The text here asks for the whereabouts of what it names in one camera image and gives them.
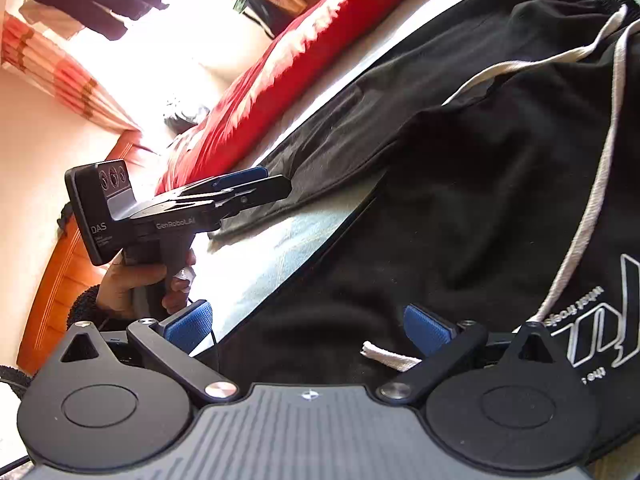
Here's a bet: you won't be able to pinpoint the wooden bed headboard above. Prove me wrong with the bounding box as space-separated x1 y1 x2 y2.
15 130 156 376

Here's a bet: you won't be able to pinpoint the orange striped curtain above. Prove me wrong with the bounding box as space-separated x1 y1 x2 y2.
0 12 141 133

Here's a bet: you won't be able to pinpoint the black logo pants with drawstring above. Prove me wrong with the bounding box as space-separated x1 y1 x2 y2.
212 0 640 466

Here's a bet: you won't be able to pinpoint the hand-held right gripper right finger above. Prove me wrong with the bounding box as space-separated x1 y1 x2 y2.
378 305 556 403

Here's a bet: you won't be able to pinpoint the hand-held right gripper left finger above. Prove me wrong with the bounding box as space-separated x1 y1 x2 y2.
60 300 238 405

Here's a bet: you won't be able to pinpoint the red quilt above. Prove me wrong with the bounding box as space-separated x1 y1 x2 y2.
155 0 466 196

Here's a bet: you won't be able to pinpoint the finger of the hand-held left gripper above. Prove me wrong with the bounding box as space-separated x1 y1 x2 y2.
175 166 268 202
215 175 293 218

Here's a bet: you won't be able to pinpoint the person's left hand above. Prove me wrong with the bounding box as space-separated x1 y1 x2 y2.
95 250 197 317

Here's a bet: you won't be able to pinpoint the grey backpack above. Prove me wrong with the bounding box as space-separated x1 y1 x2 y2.
162 97 211 133

